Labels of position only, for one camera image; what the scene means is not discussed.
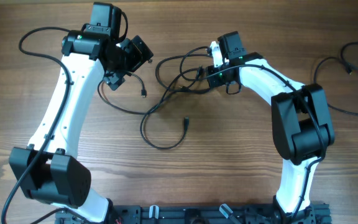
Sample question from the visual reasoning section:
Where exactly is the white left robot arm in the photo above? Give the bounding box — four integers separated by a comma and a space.
9, 2, 153, 223

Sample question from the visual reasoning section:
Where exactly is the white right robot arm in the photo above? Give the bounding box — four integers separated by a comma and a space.
206, 31, 334, 223

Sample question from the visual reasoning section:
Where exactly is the thin black USB cable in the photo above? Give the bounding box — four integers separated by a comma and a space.
97, 71, 204, 116

